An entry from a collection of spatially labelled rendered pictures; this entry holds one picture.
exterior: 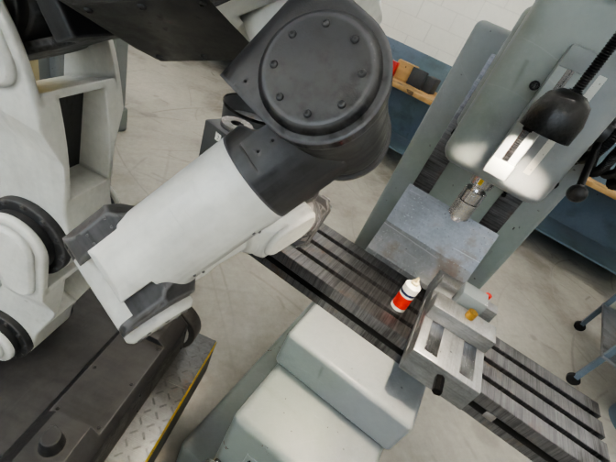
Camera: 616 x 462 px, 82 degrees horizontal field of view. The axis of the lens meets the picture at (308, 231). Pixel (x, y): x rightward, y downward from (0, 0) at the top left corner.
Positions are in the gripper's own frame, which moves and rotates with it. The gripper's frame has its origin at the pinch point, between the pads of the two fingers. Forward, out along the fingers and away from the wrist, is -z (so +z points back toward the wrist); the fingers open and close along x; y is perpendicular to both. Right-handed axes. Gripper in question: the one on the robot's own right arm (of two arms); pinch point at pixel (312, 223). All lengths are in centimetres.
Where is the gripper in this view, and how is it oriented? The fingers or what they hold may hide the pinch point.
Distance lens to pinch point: 80.7
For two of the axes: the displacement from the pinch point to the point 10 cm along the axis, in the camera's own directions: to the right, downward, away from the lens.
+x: 5.6, -8.3, -0.6
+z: -2.5, -1.0, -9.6
